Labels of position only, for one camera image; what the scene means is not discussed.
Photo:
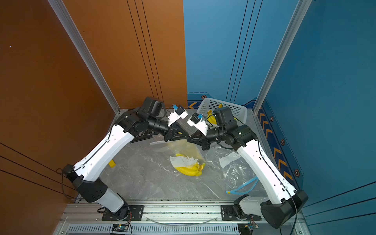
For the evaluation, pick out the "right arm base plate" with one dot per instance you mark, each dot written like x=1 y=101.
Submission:
x=232 y=213

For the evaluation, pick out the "aluminium front rail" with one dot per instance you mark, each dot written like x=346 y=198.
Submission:
x=161 y=211

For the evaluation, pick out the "bagged banana bunch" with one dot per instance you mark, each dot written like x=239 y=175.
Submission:
x=185 y=157
x=227 y=175

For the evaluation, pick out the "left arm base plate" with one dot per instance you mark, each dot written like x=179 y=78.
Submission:
x=130 y=212

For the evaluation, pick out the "small yellow block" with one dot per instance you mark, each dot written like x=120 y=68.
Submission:
x=112 y=164

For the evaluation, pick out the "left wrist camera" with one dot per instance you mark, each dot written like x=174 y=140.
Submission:
x=178 y=113

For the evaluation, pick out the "green circuit board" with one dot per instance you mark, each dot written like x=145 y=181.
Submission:
x=247 y=228
x=120 y=228

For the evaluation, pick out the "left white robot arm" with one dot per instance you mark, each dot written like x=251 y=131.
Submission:
x=139 y=124

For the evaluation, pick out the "left green circuit board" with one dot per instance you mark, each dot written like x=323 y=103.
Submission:
x=120 y=228

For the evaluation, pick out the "yellow banana bunch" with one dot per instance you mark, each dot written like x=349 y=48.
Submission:
x=211 y=118

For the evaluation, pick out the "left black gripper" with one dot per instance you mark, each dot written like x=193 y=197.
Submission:
x=173 y=129

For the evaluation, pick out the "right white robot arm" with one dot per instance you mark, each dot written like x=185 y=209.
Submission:
x=283 y=200

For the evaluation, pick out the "right green circuit board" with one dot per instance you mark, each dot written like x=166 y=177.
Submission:
x=247 y=228

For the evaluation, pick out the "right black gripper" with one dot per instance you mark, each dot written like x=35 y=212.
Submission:
x=199 y=139

